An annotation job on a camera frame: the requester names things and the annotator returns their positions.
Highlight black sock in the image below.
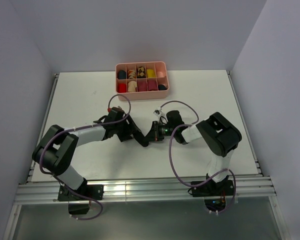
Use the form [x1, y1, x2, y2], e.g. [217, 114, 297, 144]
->
[132, 128, 156, 147]

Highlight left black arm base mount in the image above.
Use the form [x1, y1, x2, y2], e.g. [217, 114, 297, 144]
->
[57, 184, 104, 221]

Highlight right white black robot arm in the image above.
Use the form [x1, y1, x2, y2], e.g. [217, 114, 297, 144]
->
[145, 110, 242, 195]

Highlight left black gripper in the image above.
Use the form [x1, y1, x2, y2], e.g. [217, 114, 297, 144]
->
[114, 114, 141, 142]

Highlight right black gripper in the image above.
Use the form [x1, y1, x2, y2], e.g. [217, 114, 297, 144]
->
[143, 120, 176, 142]

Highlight brown checkered rolled sock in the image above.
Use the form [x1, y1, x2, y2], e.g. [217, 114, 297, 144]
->
[137, 66, 146, 78]

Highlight red rolled sock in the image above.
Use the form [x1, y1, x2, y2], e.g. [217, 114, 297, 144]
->
[117, 83, 127, 93]

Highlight maroon purple striped sock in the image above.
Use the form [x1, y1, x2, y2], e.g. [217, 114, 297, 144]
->
[147, 79, 158, 91]

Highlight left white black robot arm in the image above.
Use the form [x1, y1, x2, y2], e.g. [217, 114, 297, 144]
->
[32, 107, 149, 200]

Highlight aluminium frame rail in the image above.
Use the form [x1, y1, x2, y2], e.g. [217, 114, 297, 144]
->
[13, 176, 277, 205]

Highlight maroon rolled sock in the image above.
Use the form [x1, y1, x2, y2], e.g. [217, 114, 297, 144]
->
[137, 80, 148, 92]

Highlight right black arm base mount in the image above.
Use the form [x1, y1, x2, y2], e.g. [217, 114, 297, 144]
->
[187, 176, 237, 212]

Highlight brown cream patterned rolled sock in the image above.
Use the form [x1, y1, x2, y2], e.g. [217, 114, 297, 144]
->
[127, 69, 137, 79]

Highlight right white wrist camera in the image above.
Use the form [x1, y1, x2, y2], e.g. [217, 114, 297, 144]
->
[153, 107, 165, 119]

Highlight beige patterned rolled sock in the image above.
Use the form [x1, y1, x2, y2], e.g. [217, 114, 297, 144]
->
[127, 80, 138, 93]

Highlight dark navy rolled sock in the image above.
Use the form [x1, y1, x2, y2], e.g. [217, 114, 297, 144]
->
[117, 70, 127, 80]

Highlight yellow rolled sock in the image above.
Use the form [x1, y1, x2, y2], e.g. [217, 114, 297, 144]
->
[146, 68, 156, 78]

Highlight pink divided organizer box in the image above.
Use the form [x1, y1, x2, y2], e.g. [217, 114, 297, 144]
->
[115, 61, 170, 101]

